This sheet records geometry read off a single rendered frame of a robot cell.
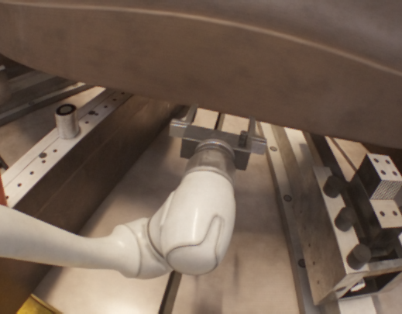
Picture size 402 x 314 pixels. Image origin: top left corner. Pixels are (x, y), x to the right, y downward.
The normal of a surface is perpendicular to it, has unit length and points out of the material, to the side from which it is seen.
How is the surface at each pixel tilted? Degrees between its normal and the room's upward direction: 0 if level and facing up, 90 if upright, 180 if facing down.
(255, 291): 0
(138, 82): 90
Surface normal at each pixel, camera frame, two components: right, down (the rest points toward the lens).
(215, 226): 0.55, -0.46
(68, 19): -0.37, 0.56
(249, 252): 0.13, -0.76
